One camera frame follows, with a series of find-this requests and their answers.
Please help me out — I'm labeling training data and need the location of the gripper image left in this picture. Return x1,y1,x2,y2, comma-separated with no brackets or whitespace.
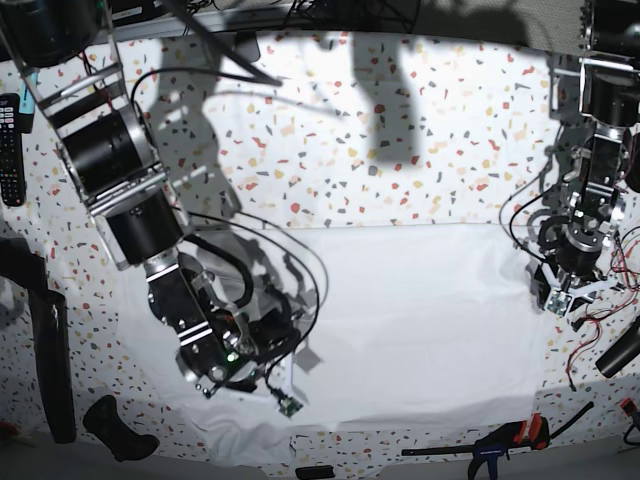
194,312,300,400

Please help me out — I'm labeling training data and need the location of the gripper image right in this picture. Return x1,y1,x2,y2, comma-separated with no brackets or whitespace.
531,219,625,305

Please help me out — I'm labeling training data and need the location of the white T-shirt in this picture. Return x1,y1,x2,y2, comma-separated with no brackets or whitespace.
114,225,553,466

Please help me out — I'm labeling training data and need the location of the robot arm image left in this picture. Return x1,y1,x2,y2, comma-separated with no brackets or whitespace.
1,1,301,396

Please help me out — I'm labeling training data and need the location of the black cylinder flashlight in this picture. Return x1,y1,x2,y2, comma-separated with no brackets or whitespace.
595,318,639,379

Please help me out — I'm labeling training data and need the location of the small orange clip right edge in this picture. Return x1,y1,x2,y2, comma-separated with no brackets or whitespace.
621,398,636,416

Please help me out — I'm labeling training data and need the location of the small black rectangular device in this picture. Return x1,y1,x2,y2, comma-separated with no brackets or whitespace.
295,465,336,480

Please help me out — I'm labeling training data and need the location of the black orange bar clamp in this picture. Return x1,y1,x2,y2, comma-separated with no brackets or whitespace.
401,401,594,480

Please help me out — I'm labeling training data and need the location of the black game controller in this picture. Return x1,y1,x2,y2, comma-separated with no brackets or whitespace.
83,395,160,462

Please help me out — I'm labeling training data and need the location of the terrazzo pattern table cloth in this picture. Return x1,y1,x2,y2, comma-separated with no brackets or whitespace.
1,31,639,479

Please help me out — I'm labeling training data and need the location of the black chair armrest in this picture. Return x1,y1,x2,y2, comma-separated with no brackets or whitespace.
1,238,76,444

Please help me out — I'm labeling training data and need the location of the black TV remote control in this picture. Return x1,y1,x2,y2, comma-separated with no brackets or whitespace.
0,93,26,207

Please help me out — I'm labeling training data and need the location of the black phone stand top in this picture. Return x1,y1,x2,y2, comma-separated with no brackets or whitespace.
234,31,261,63

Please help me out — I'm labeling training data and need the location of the teal marker pen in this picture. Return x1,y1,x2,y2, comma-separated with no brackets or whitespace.
17,83,36,134

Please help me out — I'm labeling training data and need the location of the wrist camera board image right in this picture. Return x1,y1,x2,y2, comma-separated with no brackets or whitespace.
544,290,574,317

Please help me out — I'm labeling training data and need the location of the wrist camera board image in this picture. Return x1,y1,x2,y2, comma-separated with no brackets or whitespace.
544,290,574,317
278,394,304,418

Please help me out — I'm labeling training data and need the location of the red black wire bundle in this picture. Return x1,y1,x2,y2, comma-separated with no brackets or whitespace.
564,228,640,392

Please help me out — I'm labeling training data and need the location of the wrist camera board image left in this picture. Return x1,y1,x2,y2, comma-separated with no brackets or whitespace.
278,394,304,418

